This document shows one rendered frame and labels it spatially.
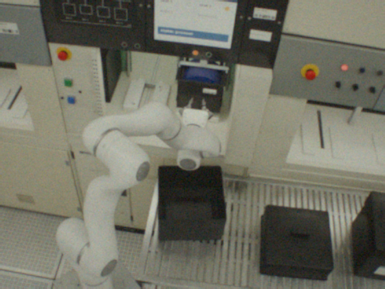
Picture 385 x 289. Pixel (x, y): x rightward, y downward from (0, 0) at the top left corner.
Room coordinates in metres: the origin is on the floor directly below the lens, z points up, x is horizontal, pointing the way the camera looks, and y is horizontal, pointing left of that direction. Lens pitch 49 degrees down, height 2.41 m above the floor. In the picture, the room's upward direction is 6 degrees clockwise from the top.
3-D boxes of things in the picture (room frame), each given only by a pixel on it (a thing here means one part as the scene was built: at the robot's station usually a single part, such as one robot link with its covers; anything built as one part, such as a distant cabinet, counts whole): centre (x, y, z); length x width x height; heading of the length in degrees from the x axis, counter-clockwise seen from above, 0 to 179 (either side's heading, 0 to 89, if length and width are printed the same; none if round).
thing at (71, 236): (0.65, 0.33, 1.07); 0.19 x 0.12 x 0.24; 54
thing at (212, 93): (1.60, -0.02, 1.06); 0.24 x 0.20 x 0.32; 87
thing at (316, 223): (0.90, -0.49, 0.83); 0.29 x 0.29 x 0.13; 88
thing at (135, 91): (1.62, 0.25, 0.89); 0.22 x 0.21 x 0.04; 177
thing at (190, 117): (1.18, -0.01, 1.19); 0.11 x 0.10 x 0.07; 178
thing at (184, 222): (1.03, -0.02, 0.85); 0.28 x 0.28 x 0.17; 7
